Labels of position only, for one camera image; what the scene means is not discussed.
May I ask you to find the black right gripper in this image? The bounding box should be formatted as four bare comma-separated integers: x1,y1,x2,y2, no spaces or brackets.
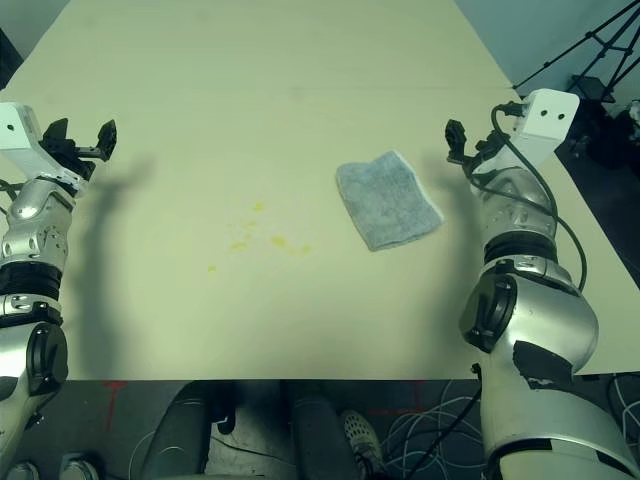
444,118,504,177

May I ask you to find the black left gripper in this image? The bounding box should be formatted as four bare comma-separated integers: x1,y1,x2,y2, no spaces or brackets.
42,118,119,181

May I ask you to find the blue fluffy rag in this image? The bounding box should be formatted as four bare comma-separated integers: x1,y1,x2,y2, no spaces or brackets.
334,149,445,253

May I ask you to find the black tripod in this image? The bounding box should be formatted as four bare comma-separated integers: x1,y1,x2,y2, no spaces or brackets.
514,0,640,90

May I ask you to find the black bag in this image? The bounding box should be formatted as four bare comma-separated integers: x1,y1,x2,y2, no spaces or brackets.
602,107,640,169

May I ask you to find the yellow liquid spill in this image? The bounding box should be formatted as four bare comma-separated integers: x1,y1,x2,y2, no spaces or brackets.
207,199,314,275

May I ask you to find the white mesh shoe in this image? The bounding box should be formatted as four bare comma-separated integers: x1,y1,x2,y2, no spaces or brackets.
342,409,386,480

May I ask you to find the grey sneaker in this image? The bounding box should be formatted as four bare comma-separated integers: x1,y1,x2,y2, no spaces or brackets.
62,452,101,480
0,460,40,480

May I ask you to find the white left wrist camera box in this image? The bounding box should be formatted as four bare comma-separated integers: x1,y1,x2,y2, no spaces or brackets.
0,102,89,195

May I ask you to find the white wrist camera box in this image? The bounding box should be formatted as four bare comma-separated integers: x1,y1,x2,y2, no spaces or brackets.
508,89,581,162
0,102,89,195

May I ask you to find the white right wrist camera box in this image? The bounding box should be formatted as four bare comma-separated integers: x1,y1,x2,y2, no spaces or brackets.
508,89,581,162

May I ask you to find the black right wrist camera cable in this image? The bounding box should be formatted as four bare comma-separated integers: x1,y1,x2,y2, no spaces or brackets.
490,102,587,292

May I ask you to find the white floor cable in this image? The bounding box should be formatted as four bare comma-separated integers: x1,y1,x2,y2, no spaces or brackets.
387,379,484,480
607,374,640,444

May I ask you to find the black post under table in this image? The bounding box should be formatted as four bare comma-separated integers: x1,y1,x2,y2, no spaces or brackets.
214,382,237,435

